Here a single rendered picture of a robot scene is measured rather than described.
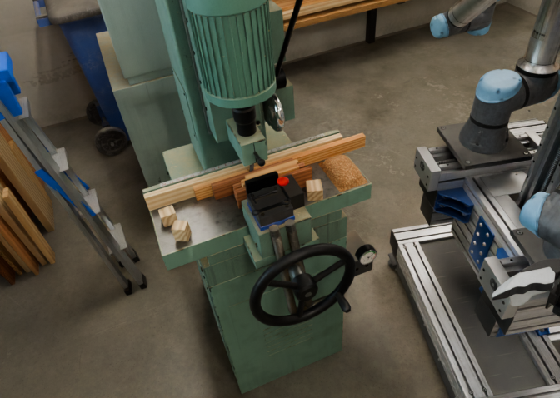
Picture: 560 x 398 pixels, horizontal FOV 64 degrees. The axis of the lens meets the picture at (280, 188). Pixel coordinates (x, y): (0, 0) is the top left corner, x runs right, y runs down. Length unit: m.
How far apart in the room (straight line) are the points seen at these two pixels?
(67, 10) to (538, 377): 2.64
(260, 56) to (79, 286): 1.71
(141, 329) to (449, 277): 1.34
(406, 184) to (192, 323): 1.39
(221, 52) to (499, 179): 1.03
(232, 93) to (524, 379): 1.36
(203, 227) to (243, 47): 0.48
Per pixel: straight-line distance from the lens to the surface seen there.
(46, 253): 2.55
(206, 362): 2.01
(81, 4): 2.75
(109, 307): 2.30
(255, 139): 1.17
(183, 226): 1.15
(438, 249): 2.06
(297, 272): 1.16
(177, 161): 1.60
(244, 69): 1.01
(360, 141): 1.39
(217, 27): 0.98
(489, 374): 1.80
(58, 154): 1.93
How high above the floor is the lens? 1.76
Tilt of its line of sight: 42 degrees down
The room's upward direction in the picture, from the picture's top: 6 degrees counter-clockwise
